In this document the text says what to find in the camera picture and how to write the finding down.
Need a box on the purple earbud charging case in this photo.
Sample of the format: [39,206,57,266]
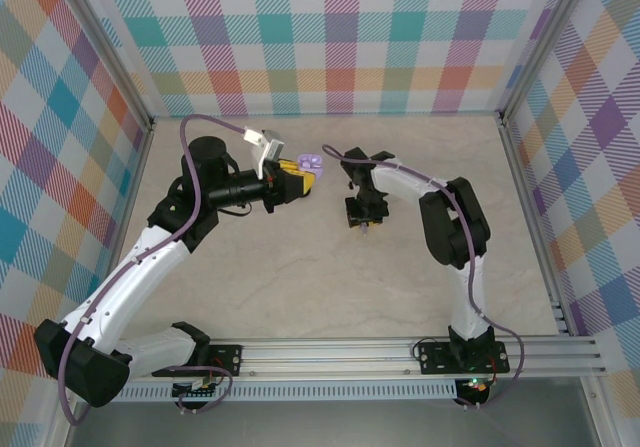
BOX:
[296,152,326,179]

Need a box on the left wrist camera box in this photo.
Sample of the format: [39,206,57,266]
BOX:
[243,125,286,179]

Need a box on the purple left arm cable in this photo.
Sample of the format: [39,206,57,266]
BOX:
[57,114,251,427]

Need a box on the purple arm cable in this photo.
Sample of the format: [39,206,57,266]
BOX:
[57,114,251,427]
[321,143,526,411]

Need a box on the aluminium table edge rail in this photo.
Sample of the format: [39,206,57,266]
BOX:
[498,114,574,338]
[99,119,157,278]

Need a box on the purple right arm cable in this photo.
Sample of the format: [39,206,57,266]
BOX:
[321,143,526,411]

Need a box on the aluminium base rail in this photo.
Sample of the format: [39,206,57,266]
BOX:
[54,336,607,381]

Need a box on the aluminium frame post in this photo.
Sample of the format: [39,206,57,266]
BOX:
[58,0,157,133]
[44,381,81,447]
[499,0,589,124]
[579,376,619,447]

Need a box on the slotted grey cable duct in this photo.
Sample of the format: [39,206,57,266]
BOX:
[79,379,459,403]

